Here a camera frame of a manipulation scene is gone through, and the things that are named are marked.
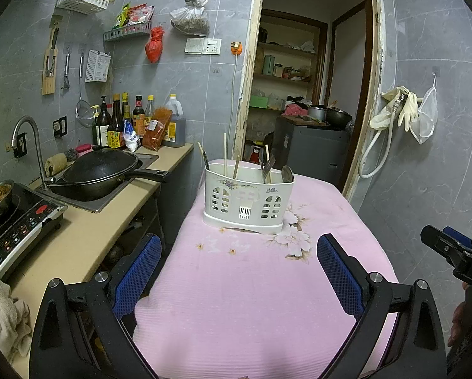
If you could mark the black wall outlet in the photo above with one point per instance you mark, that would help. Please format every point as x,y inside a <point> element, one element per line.
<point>60,127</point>
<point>21,146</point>

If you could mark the clear plastic bag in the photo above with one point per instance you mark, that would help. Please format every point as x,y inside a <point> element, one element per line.
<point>190,19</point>

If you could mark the white hanging chopstick basket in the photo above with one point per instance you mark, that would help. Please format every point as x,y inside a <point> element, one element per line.
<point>98,67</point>

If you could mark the cream rubber gloves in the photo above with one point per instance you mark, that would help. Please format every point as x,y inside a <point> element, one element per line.
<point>409,106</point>

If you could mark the pink floral tablecloth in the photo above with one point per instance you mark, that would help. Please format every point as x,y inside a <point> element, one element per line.
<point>259,304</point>

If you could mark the grey wall shelf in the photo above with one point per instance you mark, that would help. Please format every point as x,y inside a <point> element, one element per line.
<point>127,33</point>

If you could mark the green snack packet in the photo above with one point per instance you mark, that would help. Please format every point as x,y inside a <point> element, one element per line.
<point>121,17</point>

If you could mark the red chili powder bag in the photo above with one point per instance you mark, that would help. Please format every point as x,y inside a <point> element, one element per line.
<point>157,128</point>

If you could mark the beige loofah sponge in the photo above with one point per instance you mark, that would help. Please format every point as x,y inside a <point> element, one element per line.
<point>56,164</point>

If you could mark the steel sink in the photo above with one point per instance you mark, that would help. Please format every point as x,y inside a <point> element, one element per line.
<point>90,204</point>

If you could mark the metal spoon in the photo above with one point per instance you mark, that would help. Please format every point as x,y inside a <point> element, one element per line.
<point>287,173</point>

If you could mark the red bottle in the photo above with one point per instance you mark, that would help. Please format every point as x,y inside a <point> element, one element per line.
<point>255,154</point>

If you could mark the white wall switch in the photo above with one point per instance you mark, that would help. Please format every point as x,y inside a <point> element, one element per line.
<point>194,45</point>

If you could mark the grey cabinet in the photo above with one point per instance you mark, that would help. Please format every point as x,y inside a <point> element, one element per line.
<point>311,150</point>

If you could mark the beige kitchen counter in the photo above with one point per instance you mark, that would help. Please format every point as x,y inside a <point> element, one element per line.
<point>90,241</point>

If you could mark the green thermos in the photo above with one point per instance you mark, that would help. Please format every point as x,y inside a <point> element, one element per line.
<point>268,65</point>

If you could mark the dark metal bowl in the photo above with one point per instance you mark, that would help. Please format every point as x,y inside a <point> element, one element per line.
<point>338,117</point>

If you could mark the white dishcloth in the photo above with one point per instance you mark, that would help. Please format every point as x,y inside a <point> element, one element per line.
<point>3,319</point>

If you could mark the wooden shelf unit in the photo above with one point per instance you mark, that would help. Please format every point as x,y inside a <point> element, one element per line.
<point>291,83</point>

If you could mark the clear sauce bottle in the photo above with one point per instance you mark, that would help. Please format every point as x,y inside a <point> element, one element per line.
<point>150,108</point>

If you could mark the red plastic bag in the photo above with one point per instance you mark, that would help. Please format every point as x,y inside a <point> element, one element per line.
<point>154,47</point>

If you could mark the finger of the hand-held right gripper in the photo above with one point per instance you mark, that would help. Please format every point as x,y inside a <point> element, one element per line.
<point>437,241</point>
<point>459,235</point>

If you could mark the black induction cooktop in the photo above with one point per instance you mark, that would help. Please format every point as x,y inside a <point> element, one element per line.
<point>23,229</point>

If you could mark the white wall socket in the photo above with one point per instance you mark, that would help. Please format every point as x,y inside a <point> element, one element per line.
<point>212,46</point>

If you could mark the wooden cutting board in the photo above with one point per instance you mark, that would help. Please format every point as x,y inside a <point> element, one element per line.
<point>48,85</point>

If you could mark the white mesh bag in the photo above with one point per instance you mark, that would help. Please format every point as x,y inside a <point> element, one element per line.
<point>425,118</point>

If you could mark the person's right hand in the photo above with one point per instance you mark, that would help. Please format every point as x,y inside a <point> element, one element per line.
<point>460,319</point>

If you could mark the white blue packet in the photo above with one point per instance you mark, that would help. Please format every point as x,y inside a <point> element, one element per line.
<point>131,138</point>

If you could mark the metal faucet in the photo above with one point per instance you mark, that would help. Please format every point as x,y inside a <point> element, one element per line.
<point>35,134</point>

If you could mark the metal pot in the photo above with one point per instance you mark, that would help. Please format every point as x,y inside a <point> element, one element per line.
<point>317,113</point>

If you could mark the large oil jug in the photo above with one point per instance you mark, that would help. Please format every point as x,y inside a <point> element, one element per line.
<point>176,126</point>

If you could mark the black wok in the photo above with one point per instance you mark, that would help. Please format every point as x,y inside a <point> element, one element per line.
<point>102,171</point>

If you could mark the metal strainer ladle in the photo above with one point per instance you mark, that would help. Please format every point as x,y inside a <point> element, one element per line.
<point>85,114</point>

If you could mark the dark sauce bottle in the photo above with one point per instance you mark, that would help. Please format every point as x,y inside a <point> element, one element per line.
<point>125,108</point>
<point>115,130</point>
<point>138,120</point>

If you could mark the metal fork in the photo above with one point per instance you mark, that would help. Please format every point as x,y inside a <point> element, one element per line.
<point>271,166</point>

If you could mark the worn door frame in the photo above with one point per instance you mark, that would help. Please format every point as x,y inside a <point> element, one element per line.
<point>246,87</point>

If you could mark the orange wall hook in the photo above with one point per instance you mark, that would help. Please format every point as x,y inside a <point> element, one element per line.
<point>236,48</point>

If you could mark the red snack packet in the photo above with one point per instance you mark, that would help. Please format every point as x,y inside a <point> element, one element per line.
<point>140,15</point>

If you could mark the pink cloth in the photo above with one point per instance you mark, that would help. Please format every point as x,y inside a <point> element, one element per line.
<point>295,109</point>

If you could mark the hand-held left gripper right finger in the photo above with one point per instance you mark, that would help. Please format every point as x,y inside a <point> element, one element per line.
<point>338,272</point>

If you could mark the white plastic utensil holder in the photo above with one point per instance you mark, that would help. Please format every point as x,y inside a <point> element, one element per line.
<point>248,205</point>

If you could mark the white plastic wall basket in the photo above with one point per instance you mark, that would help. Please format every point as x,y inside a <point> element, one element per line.
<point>82,0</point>

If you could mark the green box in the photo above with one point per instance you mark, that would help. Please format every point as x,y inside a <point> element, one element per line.
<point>258,102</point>

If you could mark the steel wool scrubber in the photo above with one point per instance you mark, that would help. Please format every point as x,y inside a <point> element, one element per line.
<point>71,155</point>

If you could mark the pink soap dish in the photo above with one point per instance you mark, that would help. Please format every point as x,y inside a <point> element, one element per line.
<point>83,149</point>

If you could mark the kitchen knife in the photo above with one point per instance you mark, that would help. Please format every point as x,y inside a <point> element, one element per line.
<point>53,41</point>

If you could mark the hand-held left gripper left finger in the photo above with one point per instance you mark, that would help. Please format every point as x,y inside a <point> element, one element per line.
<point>137,272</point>

